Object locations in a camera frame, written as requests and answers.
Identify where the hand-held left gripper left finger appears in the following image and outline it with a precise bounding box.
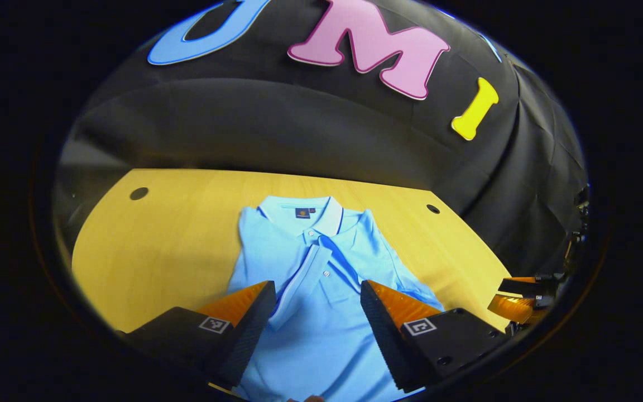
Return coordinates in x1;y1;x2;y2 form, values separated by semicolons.
115;280;277;390

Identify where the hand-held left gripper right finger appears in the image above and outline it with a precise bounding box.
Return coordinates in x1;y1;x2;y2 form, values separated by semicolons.
359;279;515;393

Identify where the light blue T-shirt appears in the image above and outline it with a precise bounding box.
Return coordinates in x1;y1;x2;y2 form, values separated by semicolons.
225;195;445;402

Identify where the black backdrop cloth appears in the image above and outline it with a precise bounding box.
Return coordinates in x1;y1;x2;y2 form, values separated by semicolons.
54;0;589;280

